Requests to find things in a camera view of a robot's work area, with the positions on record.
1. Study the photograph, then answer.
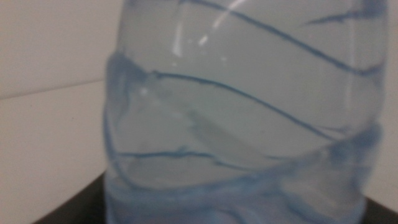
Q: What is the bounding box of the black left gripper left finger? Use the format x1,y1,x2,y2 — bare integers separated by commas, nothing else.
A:
32,173,107,224

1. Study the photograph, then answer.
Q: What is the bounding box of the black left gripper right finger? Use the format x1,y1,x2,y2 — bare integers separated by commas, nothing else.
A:
364,198,398,224

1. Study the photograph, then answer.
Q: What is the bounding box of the clear water bottle blue cap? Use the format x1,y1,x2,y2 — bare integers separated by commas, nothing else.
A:
101,0,390,224

